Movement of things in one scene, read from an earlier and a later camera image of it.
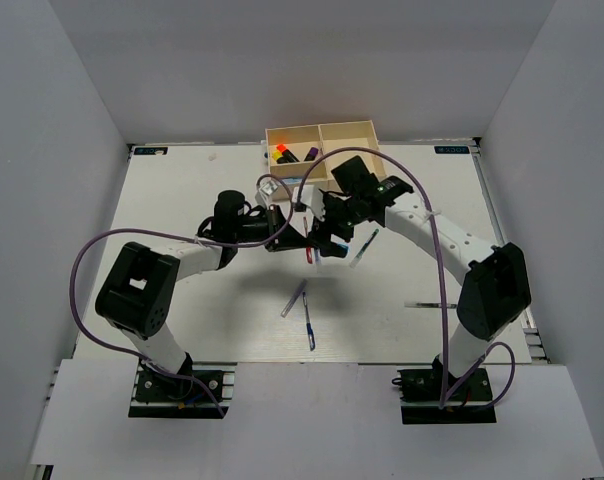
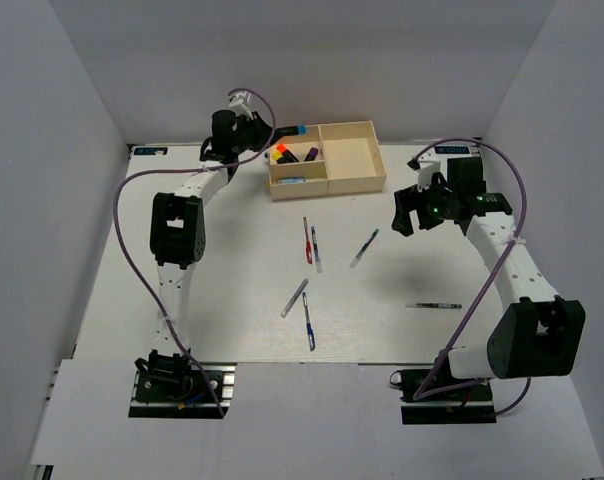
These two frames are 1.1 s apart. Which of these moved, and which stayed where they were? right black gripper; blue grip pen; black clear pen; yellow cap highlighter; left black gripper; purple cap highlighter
Moved: right black gripper; left black gripper
Stayed: black clear pen; blue grip pen; yellow cap highlighter; purple cap highlighter
